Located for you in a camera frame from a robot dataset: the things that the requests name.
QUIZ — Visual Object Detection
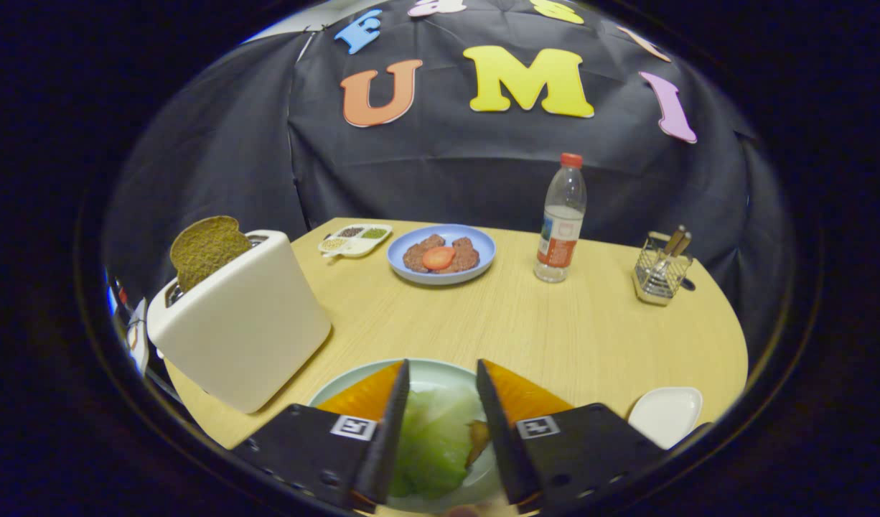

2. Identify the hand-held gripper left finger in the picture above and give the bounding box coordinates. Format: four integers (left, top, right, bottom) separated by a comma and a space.
232, 359, 411, 512

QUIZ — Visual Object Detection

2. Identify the brown meat patty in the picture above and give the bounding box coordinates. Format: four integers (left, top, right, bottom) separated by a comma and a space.
403, 234, 446, 273
444, 237, 480, 274

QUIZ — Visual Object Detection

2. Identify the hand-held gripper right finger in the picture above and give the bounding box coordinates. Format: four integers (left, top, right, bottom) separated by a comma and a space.
476, 359, 667, 512

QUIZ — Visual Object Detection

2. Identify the white square plate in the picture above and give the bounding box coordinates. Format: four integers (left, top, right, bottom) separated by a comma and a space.
627, 387, 703, 451

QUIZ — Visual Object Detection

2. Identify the clear water bottle red cap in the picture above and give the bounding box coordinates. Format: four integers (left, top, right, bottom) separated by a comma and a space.
533, 153, 588, 284

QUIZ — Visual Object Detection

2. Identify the white toaster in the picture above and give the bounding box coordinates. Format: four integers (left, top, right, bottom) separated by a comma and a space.
146, 230, 332, 414

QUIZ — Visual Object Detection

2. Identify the pale green round plate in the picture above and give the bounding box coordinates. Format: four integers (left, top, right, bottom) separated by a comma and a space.
309, 358, 505, 513

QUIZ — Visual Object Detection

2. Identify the white divided seasoning tray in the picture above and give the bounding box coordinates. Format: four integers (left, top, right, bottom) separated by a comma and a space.
318, 223, 393, 259

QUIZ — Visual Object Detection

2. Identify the brown bread slice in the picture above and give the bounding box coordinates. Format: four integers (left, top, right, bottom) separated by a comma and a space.
169, 215, 253, 293

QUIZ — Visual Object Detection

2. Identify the metal wire utensil holder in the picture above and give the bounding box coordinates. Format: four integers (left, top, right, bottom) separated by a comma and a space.
632, 231, 694, 307

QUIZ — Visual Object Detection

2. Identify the black backdrop cloth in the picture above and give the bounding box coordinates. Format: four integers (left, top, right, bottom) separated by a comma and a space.
103, 0, 796, 353

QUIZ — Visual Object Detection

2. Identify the square toast slice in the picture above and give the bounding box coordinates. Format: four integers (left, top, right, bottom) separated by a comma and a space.
465, 420, 491, 469

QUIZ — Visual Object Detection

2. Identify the blue round plate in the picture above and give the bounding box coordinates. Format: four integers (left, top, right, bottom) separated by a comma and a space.
387, 224, 497, 286

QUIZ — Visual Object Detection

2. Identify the green lettuce leaf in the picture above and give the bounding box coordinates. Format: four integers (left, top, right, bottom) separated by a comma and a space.
390, 388, 487, 500

